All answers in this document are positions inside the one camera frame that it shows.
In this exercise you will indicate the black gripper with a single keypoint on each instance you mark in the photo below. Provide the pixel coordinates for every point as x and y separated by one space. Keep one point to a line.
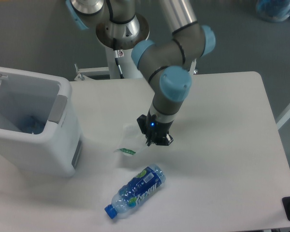
155 132

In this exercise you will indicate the blue plastic bag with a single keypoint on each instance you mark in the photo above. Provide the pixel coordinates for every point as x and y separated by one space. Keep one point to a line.
273 11

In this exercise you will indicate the clear plastic bag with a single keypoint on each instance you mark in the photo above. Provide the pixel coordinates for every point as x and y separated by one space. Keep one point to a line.
132 141

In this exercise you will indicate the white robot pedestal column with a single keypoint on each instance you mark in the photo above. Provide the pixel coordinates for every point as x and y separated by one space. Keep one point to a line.
121 65

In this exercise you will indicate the white plastic trash can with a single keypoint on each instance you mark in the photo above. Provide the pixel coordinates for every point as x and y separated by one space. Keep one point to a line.
57 149

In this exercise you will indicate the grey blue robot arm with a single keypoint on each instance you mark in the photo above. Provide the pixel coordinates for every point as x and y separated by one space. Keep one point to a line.
167 68

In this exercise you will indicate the blue labelled plastic bottle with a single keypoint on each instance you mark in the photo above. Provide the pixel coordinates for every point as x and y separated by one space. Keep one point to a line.
136 191

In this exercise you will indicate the white metal base frame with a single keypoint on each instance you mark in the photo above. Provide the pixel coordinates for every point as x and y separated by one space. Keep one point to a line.
99 73

